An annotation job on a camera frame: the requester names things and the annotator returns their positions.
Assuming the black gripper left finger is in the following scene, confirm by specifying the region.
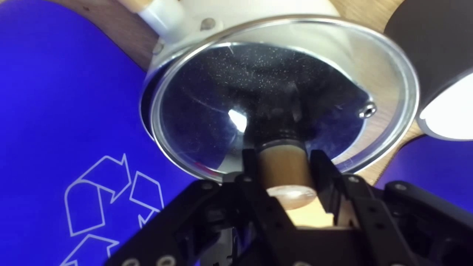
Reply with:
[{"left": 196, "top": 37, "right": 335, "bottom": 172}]
[{"left": 105, "top": 147, "right": 297, "bottom": 266}]

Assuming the glass lid wooden knob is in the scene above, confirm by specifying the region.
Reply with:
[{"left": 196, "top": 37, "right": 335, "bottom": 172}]
[{"left": 149, "top": 14, "right": 421, "bottom": 212}]

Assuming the white pot wooden handle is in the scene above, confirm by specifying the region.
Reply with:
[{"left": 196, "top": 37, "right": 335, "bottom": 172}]
[{"left": 116, "top": 0, "right": 375, "bottom": 150}]

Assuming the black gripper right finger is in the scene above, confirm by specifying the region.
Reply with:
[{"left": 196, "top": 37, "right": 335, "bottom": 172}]
[{"left": 309, "top": 150, "right": 473, "bottom": 266}]

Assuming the grey mug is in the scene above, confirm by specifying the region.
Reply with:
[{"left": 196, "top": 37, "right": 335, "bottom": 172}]
[{"left": 382, "top": 0, "right": 473, "bottom": 144}]

